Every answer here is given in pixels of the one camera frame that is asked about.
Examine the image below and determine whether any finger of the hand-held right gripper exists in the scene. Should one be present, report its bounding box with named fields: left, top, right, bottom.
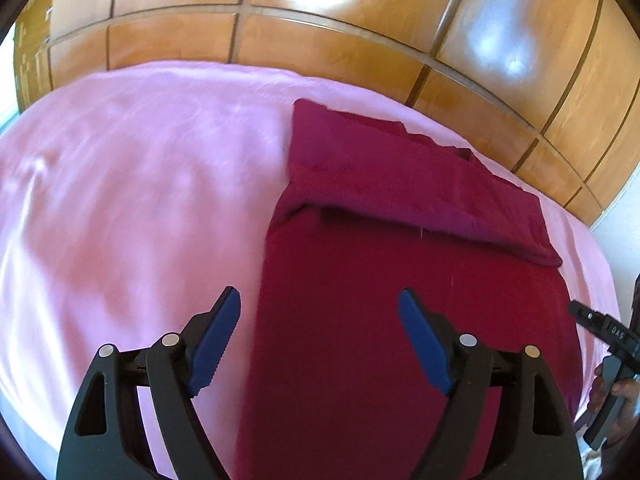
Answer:
left=568, top=300, right=612, bottom=345

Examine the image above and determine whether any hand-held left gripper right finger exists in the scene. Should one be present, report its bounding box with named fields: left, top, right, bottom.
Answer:
left=397, top=288, right=585, bottom=480

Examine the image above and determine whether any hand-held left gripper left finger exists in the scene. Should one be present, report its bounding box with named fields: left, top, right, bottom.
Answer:
left=56, top=286, right=242, bottom=480

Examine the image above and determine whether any dark red garment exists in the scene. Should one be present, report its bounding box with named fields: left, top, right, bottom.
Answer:
left=235, top=98, right=587, bottom=480

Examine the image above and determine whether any person's right hand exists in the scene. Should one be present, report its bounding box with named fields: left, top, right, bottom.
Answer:
left=586, top=364, right=640, bottom=450

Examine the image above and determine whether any pink bed blanket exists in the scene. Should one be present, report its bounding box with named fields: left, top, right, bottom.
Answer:
left=0, top=60, right=625, bottom=480

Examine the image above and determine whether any wooden wardrobe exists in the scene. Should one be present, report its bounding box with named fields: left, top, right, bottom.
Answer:
left=12, top=0, right=640, bottom=230

